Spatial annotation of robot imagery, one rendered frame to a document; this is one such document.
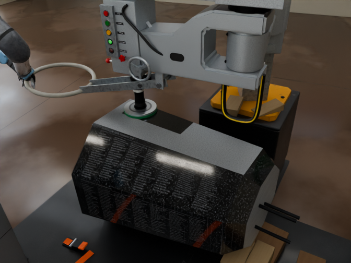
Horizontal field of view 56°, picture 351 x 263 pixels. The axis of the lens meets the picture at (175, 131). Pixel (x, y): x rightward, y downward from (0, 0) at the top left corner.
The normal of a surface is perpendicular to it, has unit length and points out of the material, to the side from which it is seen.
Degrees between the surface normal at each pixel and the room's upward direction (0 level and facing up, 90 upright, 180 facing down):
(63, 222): 0
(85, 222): 0
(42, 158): 0
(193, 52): 90
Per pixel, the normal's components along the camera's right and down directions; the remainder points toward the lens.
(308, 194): -0.03, -0.82
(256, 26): -0.44, 0.52
